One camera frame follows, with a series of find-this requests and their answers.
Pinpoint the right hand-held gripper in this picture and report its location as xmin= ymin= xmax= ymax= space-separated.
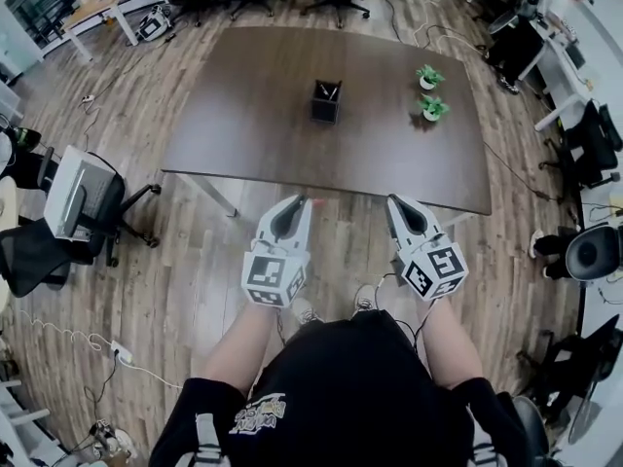
xmin=386 ymin=194 xmax=469 ymax=303

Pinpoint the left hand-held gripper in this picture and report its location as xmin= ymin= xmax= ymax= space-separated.
xmin=241 ymin=194 xmax=313 ymax=308

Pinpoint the black square pen holder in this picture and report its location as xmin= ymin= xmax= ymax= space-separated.
xmin=310 ymin=79 xmax=344 ymax=126

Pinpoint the person's left forearm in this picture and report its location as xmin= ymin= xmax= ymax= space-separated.
xmin=202 ymin=302 xmax=279 ymax=394

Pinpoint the person's right forearm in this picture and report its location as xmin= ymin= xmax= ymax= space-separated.
xmin=417 ymin=299 xmax=484 ymax=392

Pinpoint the person's left shoe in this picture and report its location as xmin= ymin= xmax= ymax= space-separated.
xmin=290 ymin=297 xmax=323 ymax=327

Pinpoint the person's shoe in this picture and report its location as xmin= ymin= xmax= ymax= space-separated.
xmin=290 ymin=297 xmax=323 ymax=327
xmin=352 ymin=283 xmax=379 ymax=318

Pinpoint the person's right shoe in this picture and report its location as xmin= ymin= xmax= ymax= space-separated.
xmin=352 ymin=283 xmax=379 ymax=318

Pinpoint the small potted plant white pot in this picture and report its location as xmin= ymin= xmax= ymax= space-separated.
xmin=417 ymin=93 xmax=452 ymax=123
xmin=415 ymin=63 xmax=447 ymax=91

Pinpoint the person's black t-shirt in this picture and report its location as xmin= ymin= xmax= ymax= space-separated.
xmin=150 ymin=308 xmax=530 ymax=467

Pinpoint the grey oval seat shell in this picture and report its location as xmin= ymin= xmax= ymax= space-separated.
xmin=565 ymin=224 xmax=623 ymax=281

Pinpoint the black mesh office chair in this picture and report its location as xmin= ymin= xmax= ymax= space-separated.
xmin=540 ymin=98 xmax=623 ymax=190

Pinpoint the grey flat box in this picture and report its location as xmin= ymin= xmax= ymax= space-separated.
xmin=43 ymin=144 xmax=116 ymax=240

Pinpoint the open laptop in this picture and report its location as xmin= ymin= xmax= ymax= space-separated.
xmin=563 ymin=41 xmax=589 ymax=71

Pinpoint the black office chair with armrests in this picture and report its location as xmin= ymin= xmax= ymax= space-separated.
xmin=0 ymin=162 xmax=163 ymax=300

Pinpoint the wooden desk with white legs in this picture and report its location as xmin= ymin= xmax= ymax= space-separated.
xmin=61 ymin=0 xmax=153 ymax=63

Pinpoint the white cabinet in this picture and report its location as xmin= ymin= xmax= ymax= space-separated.
xmin=0 ymin=30 xmax=46 ymax=86

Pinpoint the black metal railing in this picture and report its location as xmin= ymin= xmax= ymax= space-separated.
xmin=5 ymin=0 xmax=67 ymax=51

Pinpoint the grey backpack strap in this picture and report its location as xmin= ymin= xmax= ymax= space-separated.
xmin=469 ymin=425 xmax=489 ymax=467
xmin=194 ymin=411 xmax=223 ymax=467

